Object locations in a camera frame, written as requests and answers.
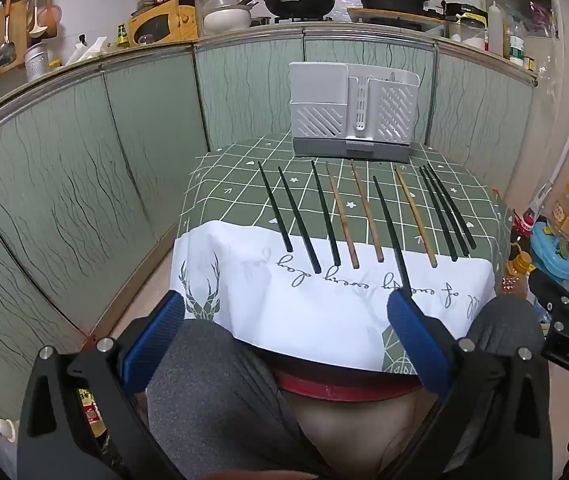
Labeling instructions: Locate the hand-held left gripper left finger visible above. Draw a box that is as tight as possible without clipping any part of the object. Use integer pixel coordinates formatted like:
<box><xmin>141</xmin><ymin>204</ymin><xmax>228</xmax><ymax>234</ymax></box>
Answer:
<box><xmin>16</xmin><ymin>290</ymin><xmax>188</xmax><ymax>480</ymax></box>

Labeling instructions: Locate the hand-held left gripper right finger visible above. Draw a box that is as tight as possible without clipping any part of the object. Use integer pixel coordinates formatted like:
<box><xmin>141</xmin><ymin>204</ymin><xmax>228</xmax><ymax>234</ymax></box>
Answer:
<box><xmin>386</xmin><ymin>289</ymin><xmax>554</xmax><ymax>480</ymax></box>

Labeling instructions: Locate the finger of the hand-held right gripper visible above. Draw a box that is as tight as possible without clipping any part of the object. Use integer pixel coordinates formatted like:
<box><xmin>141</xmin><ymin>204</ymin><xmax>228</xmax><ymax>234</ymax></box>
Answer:
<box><xmin>529</xmin><ymin>270</ymin><xmax>569</xmax><ymax>318</ymax></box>

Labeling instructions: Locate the white slotted utensil holder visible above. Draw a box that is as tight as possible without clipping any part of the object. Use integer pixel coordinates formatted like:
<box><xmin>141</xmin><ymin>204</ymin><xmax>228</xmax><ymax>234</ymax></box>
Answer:
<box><xmin>289</xmin><ymin>61</ymin><xmax>421</xmax><ymax>163</ymax></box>

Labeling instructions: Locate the blue plastic container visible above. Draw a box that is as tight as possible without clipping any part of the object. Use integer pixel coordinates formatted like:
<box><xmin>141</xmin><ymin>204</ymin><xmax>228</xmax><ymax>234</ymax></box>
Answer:
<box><xmin>529</xmin><ymin>220</ymin><xmax>569</xmax><ymax>281</ymax></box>

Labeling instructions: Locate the yellow cap oil bottle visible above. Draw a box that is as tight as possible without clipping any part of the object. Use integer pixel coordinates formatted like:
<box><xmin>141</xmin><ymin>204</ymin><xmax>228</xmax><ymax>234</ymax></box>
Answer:
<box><xmin>499</xmin><ymin>250</ymin><xmax>535</xmax><ymax>297</ymax></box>

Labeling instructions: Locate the person's right leg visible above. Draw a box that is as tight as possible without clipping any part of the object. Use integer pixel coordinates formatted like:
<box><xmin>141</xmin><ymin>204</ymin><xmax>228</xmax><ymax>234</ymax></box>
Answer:
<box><xmin>465</xmin><ymin>296</ymin><xmax>545</xmax><ymax>361</ymax></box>

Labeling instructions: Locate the person's leg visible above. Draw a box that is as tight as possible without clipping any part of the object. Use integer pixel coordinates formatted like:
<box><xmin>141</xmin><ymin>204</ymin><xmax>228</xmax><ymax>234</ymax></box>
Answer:
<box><xmin>145</xmin><ymin>319</ymin><xmax>325</xmax><ymax>480</ymax></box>
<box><xmin>465</xmin><ymin>296</ymin><xmax>545</xmax><ymax>361</ymax></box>

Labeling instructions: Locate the person's left leg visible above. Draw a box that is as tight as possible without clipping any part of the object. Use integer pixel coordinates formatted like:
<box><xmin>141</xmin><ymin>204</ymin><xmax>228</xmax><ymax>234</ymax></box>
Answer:
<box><xmin>145</xmin><ymin>319</ymin><xmax>325</xmax><ymax>480</ymax></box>

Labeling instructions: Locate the red cap dark bottle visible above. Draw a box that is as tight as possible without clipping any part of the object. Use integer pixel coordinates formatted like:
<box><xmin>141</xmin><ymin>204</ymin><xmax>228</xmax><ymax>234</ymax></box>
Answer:
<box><xmin>509</xmin><ymin>209</ymin><xmax>539</xmax><ymax>261</ymax></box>

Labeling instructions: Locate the red round table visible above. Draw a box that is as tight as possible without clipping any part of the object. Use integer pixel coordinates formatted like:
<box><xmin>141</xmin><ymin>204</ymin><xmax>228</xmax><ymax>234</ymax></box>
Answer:
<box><xmin>270</xmin><ymin>360</ymin><xmax>428</xmax><ymax>405</ymax></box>

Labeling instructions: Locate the green checked tablecloth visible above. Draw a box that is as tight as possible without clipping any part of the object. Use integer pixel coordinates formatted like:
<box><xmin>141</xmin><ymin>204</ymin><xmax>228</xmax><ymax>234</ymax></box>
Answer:
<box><xmin>171</xmin><ymin>131</ymin><xmax>514</xmax><ymax>375</ymax></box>

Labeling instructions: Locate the white squeeze bottle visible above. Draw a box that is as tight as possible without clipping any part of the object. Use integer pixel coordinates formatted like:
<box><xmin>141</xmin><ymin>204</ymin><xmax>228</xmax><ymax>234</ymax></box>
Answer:
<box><xmin>486</xmin><ymin>2</ymin><xmax>505</xmax><ymax>56</ymax></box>

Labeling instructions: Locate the clear jar black lid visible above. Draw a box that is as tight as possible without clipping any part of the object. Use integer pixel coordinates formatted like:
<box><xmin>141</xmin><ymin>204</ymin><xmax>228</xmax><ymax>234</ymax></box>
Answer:
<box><xmin>445</xmin><ymin>2</ymin><xmax>488</xmax><ymax>44</ymax></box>

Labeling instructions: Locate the white plastic bag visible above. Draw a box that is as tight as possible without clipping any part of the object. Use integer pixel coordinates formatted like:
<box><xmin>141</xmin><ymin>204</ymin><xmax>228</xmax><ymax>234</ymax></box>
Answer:
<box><xmin>67</xmin><ymin>37</ymin><xmax>108</xmax><ymax>66</ymax></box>

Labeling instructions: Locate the perforated metal utensil cup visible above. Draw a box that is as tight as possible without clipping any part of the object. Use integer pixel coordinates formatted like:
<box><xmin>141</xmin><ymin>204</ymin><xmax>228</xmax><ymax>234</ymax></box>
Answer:
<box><xmin>24</xmin><ymin>42</ymin><xmax>49</xmax><ymax>81</ymax></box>

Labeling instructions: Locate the yellow microwave oven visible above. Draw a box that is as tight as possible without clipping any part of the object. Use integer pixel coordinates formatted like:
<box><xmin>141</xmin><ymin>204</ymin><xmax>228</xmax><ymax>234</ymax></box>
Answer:
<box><xmin>129</xmin><ymin>0</ymin><xmax>200</xmax><ymax>47</ymax></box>

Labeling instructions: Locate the steel spatula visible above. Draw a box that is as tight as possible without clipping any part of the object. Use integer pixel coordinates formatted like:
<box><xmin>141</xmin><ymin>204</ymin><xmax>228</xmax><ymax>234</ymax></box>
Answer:
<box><xmin>0</xmin><ymin>0</ymin><xmax>18</xmax><ymax>69</ymax></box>

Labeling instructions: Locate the hanging wooden cutting board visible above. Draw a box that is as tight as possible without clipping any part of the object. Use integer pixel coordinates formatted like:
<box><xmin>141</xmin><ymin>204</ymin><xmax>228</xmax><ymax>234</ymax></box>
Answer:
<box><xmin>0</xmin><ymin>0</ymin><xmax>32</xmax><ymax>81</ymax></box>

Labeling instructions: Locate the white pot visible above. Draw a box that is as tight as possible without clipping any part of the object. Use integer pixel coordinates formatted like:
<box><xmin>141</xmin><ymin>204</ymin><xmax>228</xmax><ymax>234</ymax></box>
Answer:
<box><xmin>203</xmin><ymin>0</ymin><xmax>256</xmax><ymax>36</ymax></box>

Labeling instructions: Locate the pink hanging scoop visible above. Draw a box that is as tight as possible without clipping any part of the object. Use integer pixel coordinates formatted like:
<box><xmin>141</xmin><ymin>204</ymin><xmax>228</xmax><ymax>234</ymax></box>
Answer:
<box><xmin>42</xmin><ymin>0</ymin><xmax>62</xmax><ymax>39</ymax></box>

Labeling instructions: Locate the white ladle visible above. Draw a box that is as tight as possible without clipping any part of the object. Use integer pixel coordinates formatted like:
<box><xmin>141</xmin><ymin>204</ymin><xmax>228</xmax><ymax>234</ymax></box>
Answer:
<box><xmin>28</xmin><ymin>0</ymin><xmax>48</xmax><ymax>37</ymax></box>

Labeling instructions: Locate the gas stove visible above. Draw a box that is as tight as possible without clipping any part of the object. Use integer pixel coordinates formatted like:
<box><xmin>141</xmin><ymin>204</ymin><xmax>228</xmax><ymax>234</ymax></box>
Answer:
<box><xmin>259</xmin><ymin>12</ymin><xmax>336</xmax><ymax>26</ymax></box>

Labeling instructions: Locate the black wok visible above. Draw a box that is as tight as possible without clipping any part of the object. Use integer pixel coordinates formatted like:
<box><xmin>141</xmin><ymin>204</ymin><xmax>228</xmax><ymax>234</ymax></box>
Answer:
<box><xmin>263</xmin><ymin>0</ymin><xmax>338</xmax><ymax>17</ymax></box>

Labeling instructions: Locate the clear wall shelf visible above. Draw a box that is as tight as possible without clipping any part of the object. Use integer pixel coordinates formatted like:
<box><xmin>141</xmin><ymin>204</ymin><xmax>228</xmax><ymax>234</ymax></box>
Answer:
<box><xmin>485</xmin><ymin>0</ymin><xmax>565</xmax><ymax>43</ymax></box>

